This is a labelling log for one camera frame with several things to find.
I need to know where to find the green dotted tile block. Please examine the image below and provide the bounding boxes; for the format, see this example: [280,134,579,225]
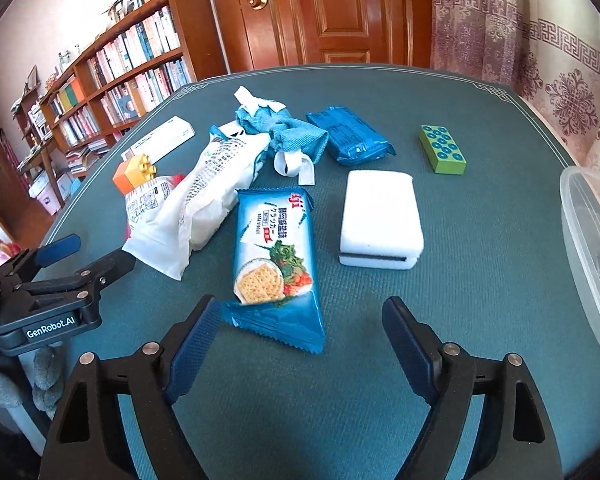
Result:
[418,124,469,177]

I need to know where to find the white pink storage box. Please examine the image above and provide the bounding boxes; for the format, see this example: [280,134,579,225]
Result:
[28,170,76,216]

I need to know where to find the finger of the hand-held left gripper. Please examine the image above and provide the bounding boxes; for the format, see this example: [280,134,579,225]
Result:
[0,234,83,282]
[14,249,137,311]

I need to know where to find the grey fuzzy cloth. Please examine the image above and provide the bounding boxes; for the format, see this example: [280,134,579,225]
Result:
[0,345,76,423]

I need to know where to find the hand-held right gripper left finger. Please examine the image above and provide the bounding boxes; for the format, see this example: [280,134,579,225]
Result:
[40,294,223,480]

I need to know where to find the white purple patterned curtain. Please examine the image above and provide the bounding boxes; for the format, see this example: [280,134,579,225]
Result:
[427,0,600,201]

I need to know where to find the wooden door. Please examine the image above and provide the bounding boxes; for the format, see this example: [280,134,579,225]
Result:
[207,0,433,81]

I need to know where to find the wooden bookshelf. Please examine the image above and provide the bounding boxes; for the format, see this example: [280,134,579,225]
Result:
[10,0,231,216]

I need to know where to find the plain blue biscuit packet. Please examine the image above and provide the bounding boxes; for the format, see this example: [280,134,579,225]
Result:
[306,106,396,162]

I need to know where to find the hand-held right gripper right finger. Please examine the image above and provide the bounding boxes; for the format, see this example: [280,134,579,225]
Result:
[381,296,563,480]

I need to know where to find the rows of books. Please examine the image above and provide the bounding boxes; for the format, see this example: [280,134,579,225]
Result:
[30,5,191,161]

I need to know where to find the orange yellow toy block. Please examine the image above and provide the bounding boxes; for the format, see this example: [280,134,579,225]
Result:
[112,154,158,195]

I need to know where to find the white sponge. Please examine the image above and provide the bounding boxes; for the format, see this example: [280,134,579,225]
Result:
[339,170,425,272]

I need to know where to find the blue cracker packet with picture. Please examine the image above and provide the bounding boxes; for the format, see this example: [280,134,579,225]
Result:
[221,187,327,356]

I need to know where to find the white plastic swab bag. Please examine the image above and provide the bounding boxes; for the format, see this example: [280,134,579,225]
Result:
[121,122,271,281]

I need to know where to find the teal table cover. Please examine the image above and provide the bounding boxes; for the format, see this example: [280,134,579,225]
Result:
[42,62,600,480]

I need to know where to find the blue cloth with white straps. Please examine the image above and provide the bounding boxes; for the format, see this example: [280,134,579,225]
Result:
[234,86,328,186]

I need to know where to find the clear plastic container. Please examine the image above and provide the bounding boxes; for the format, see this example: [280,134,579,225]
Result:
[560,166,600,361]

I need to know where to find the white red-edged packet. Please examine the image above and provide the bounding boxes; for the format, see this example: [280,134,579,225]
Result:
[122,174,188,246]

